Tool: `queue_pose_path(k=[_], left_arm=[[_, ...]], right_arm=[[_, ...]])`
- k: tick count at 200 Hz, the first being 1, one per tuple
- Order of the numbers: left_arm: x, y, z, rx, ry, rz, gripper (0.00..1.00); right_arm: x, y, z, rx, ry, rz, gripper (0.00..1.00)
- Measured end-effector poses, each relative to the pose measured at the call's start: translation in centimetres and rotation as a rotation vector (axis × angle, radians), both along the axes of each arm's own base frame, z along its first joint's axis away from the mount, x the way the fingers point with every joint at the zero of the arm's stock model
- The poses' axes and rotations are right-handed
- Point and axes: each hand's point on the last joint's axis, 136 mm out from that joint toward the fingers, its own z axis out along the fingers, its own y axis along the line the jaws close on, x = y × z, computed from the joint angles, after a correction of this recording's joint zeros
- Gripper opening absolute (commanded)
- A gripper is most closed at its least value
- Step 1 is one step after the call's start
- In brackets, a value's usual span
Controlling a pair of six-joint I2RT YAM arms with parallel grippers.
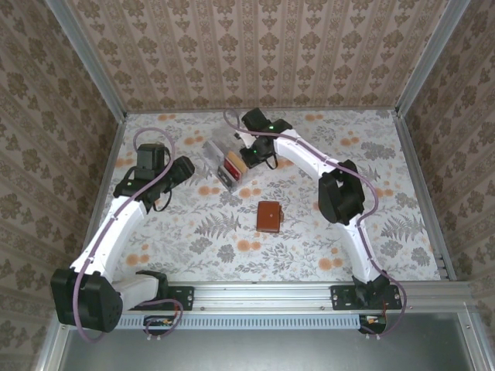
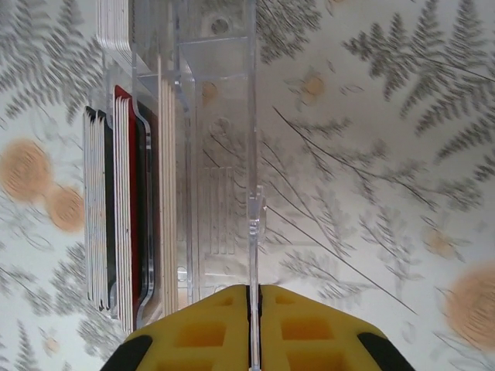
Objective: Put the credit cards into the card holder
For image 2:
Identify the tan card stack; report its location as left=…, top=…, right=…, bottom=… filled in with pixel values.
left=156, top=53, right=179, bottom=320

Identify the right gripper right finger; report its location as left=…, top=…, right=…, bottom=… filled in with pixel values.
left=258, top=284, right=403, bottom=371

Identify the clear acrylic card box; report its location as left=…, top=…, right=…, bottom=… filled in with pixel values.
left=94, top=0, right=268, bottom=371

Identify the black card stack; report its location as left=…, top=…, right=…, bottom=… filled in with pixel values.
left=82, top=104, right=118, bottom=312

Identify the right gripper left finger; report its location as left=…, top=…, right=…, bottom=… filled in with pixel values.
left=101, top=284, right=254, bottom=371

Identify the red card stack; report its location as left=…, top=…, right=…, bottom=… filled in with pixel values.
left=113, top=84, right=141, bottom=334

